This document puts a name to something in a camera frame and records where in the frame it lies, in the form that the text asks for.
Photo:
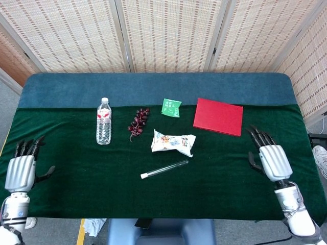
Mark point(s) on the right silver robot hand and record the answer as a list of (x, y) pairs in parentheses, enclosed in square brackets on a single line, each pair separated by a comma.
[(276, 160)]

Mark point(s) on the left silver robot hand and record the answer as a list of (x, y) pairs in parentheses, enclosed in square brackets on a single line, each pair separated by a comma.
[(20, 173)]

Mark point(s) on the transparent glass test tube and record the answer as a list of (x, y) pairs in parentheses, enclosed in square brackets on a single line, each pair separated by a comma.
[(168, 168)]

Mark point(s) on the white stopper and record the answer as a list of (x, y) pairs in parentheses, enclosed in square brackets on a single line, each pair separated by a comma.
[(144, 176)]

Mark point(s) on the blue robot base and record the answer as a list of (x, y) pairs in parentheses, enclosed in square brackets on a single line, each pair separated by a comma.
[(166, 232)]

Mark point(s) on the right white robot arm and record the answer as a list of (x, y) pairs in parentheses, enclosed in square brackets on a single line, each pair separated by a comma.
[(296, 211)]

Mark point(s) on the white sneaker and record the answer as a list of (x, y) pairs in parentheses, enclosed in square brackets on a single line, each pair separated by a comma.
[(31, 222), (320, 158)]

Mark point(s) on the black box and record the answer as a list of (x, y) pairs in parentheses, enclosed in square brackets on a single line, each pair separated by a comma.
[(318, 140)]

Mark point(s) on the red book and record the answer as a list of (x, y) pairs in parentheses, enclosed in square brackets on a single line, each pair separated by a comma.
[(217, 117)]

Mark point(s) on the dark green velvet cloth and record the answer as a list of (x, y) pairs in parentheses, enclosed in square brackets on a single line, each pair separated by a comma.
[(102, 191)]

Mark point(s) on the crumpled white cloth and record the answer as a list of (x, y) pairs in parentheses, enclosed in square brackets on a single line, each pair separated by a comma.
[(94, 225)]

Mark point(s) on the clear plastic water bottle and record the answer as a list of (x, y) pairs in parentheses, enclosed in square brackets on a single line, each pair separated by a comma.
[(103, 122)]

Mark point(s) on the crumpled white snack bag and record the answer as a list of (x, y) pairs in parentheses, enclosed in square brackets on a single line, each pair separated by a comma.
[(171, 143)]

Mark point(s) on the small green snack packet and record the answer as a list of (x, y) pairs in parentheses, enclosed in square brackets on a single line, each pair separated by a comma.
[(170, 107)]

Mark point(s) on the dark red grape bunch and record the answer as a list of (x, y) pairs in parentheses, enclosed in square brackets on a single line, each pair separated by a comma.
[(139, 121)]

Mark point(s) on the blue table cloth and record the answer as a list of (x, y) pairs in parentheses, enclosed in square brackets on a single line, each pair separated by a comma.
[(153, 86)]

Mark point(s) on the woven bamboo folding screen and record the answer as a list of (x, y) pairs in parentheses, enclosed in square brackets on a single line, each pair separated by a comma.
[(168, 33)]

